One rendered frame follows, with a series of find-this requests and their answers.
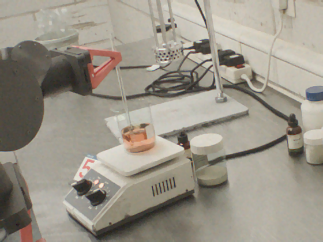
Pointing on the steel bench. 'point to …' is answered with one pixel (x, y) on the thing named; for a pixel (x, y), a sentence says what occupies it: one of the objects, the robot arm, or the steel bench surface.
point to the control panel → (79, 201)
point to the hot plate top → (126, 163)
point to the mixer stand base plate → (187, 114)
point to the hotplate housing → (139, 193)
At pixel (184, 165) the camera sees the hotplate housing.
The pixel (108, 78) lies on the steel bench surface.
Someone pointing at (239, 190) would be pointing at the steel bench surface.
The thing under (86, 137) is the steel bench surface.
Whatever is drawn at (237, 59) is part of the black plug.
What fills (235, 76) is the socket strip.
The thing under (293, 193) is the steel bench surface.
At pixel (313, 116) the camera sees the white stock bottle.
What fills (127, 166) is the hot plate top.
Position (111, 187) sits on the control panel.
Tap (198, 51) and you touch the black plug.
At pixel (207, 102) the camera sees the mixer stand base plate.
